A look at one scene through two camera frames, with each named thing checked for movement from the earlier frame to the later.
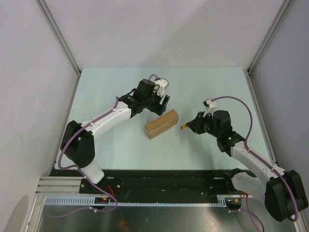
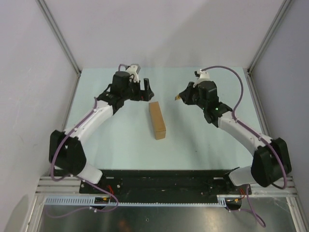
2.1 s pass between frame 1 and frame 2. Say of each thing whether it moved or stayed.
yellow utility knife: moved
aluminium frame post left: stayed
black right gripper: moved
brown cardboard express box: moved
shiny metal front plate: stayed
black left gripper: moved
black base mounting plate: stayed
